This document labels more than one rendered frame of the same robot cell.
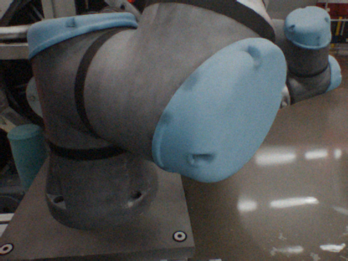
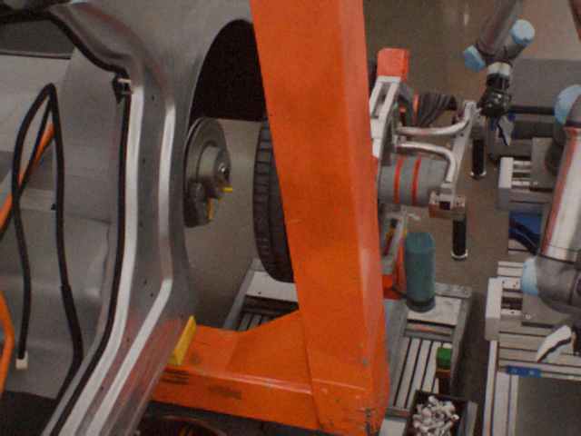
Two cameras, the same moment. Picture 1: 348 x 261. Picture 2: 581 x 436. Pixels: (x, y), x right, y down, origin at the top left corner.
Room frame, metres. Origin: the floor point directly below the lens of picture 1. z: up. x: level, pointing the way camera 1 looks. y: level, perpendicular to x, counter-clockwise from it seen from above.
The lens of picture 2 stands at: (0.21, 2.28, 2.60)
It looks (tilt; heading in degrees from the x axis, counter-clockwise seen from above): 42 degrees down; 295
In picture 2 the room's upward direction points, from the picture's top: 9 degrees counter-clockwise
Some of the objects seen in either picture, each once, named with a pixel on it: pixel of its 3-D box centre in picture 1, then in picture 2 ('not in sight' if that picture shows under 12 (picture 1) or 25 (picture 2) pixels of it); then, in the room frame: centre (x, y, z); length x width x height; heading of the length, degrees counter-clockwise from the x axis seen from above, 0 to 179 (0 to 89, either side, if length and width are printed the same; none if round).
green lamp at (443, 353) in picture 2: not in sight; (444, 357); (0.55, 0.73, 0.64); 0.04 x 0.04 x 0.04; 2
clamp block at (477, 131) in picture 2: not in sight; (467, 126); (0.61, 0.12, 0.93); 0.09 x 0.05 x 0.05; 2
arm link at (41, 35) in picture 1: (92, 74); (579, 114); (0.32, 0.10, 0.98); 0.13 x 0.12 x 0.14; 51
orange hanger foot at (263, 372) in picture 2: not in sight; (224, 349); (1.10, 0.87, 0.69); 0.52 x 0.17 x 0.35; 2
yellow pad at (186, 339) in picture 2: not in sight; (163, 336); (1.27, 0.88, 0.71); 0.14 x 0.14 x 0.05; 2
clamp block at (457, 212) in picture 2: not in sight; (448, 205); (0.60, 0.46, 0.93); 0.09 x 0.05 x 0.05; 2
